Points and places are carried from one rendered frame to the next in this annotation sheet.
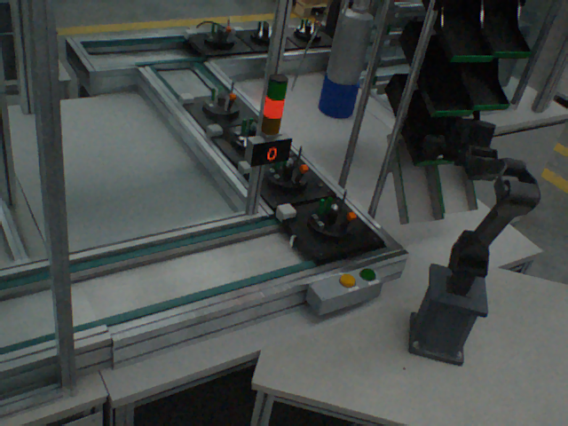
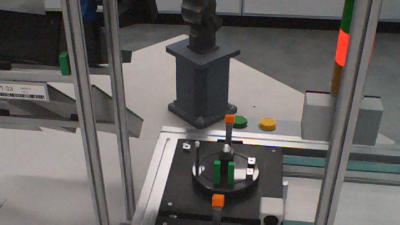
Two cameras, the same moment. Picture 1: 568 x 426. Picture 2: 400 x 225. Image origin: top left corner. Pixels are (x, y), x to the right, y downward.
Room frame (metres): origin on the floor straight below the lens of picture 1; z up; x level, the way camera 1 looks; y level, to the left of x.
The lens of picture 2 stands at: (2.14, 0.40, 1.66)
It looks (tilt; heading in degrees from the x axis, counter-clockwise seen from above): 36 degrees down; 225
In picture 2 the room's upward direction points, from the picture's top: straight up
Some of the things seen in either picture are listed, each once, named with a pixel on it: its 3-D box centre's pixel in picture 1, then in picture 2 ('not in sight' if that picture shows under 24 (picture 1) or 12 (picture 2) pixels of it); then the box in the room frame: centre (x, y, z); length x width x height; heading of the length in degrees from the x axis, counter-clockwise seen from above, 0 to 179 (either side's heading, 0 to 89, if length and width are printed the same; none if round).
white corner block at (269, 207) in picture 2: (285, 213); (270, 212); (1.53, -0.01, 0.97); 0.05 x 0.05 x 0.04; 37
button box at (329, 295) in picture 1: (344, 289); (266, 135); (1.29, -0.21, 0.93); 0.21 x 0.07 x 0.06; 127
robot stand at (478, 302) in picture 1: (446, 314); (202, 80); (1.24, -0.48, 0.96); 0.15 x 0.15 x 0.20; 85
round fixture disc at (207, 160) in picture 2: (330, 223); (225, 172); (1.51, -0.14, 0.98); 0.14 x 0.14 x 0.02
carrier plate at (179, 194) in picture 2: (329, 228); (225, 179); (1.51, -0.14, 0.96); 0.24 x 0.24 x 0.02; 37
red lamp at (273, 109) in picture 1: (274, 106); (354, 46); (1.49, 0.08, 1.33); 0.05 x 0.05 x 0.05
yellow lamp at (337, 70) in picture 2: (271, 122); (349, 76); (1.49, 0.08, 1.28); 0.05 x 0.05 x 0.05
